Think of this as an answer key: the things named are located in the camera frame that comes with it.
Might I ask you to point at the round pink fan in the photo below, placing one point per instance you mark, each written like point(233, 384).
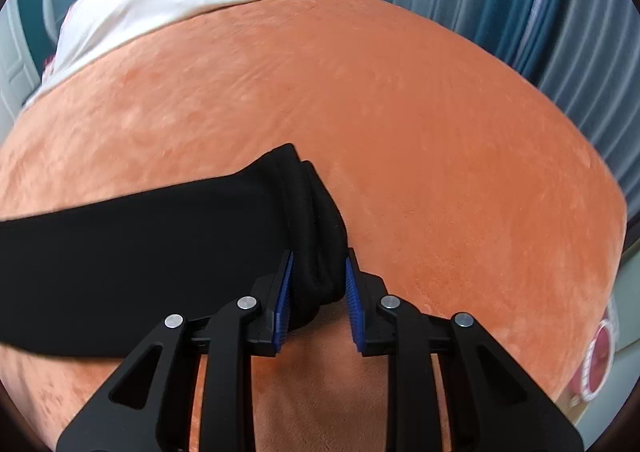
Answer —
point(597, 357)

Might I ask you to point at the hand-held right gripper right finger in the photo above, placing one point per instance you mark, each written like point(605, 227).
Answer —
point(354, 307)

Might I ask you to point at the black pants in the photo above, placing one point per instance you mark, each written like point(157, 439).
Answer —
point(165, 257)

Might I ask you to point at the orange blanket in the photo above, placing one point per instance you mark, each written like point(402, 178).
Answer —
point(400, 157)

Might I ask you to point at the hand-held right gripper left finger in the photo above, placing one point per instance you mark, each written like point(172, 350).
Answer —
point(281, 304)

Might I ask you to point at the white door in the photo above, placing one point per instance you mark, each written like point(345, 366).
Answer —
point(12, 67)

